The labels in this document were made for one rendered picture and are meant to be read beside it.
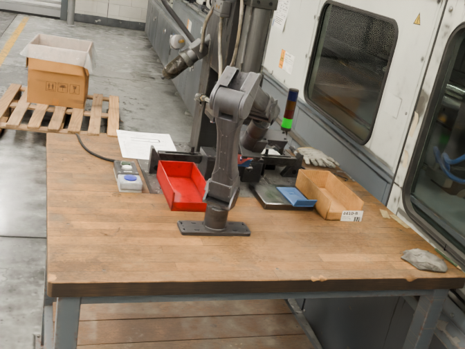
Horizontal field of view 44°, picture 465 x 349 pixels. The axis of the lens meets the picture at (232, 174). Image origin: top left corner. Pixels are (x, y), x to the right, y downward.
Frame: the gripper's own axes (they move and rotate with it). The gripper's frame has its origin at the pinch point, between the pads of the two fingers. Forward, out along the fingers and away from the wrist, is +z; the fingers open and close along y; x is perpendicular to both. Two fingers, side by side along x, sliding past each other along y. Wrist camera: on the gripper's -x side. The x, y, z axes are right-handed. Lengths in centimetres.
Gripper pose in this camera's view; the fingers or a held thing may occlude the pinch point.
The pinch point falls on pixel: (239, 161)
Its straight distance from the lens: 183.6
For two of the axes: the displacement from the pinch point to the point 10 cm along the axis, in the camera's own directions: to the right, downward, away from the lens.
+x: -9.3, -0.6, -3.5
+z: -3.2, 5.9, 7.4
